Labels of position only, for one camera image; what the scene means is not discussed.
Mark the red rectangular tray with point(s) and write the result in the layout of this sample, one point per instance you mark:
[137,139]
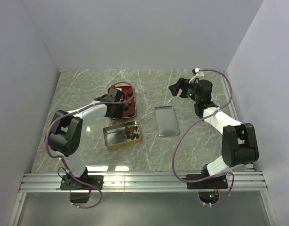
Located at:
[126,89]

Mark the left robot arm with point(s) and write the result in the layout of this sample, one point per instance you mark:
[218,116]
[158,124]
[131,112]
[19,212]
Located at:
[64,133]

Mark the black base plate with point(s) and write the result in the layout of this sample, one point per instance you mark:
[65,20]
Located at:
[68,183]
[218,182]

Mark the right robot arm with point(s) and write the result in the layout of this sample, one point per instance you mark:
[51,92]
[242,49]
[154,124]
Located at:
[239,144]

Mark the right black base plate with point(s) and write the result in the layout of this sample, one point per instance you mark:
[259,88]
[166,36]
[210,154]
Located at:
[218,182]

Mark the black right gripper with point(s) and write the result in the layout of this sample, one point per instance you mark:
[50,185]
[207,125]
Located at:
[184,83]

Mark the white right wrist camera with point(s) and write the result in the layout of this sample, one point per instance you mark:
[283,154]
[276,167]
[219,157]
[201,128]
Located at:
[197,74]

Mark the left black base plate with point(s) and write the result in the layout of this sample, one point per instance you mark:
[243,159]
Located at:
[68,183]

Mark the gold tin box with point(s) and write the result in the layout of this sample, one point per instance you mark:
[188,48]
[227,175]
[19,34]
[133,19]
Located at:
[115,138]

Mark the black box under rail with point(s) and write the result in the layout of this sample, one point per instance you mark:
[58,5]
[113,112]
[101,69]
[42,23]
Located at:
[79,197]

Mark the silver tin lid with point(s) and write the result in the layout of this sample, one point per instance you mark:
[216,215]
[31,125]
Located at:
[167,122]

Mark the aluminium mounting rail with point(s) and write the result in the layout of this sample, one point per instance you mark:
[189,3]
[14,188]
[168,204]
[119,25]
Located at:
[131,182]

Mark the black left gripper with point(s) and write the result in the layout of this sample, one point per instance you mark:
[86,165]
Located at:
[119,114]

